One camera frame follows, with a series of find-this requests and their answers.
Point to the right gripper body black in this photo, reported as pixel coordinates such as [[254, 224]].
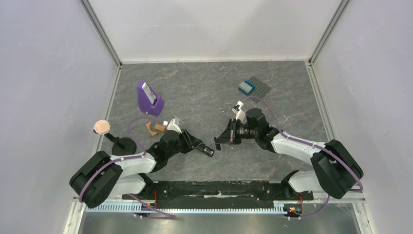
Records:
[[233, 131]]

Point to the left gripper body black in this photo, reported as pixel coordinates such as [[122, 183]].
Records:
[[183, 144]]

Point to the black remote control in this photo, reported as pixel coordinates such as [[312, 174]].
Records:
[[205, 149]]

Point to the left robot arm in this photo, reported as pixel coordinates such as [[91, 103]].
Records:
[[106, 176]]

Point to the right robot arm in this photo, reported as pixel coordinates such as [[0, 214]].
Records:
[[334, 169]]

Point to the wooden blocks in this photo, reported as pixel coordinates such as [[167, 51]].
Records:
[[155, 129]]

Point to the light grey lego brick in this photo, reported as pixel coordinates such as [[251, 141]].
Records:
[[244, 87]]

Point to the blue lego brick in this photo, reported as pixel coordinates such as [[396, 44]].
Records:
[[252, 85]]

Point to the grey lego baseplate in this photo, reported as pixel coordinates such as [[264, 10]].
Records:
[[260, 89]]

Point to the purple stand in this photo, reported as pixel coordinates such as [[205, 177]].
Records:
[[148, 101]]

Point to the white device in stand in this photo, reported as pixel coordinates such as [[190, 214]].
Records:
[[149, 93]]

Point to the pink round knob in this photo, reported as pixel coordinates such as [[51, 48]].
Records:
[[102, 127]]

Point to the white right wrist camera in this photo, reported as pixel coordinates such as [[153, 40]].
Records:
[[240, 114]]

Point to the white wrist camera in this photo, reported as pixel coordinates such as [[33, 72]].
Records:
[[240, 114], [173, 125]]

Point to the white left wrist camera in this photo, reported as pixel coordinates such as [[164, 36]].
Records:
[[173, 125]]

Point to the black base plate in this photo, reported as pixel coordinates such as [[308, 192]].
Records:
[[220, 194]]

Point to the white comb cable duct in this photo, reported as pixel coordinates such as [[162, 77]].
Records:
[[136, 207]]

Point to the aluminium frame rail left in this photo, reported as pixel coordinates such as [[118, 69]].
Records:
[[76, 212]]

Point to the aluminium frame rail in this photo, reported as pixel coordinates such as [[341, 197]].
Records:
[[76, 212], [359, 205]]

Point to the aluminium frame rail right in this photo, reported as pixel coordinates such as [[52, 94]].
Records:
[[359, 205]]

